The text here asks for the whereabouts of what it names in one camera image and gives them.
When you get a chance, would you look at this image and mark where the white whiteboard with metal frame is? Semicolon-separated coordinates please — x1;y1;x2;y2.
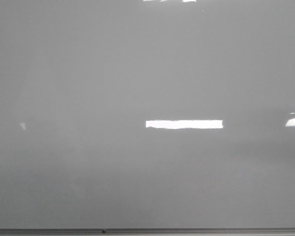
0;0;295;235

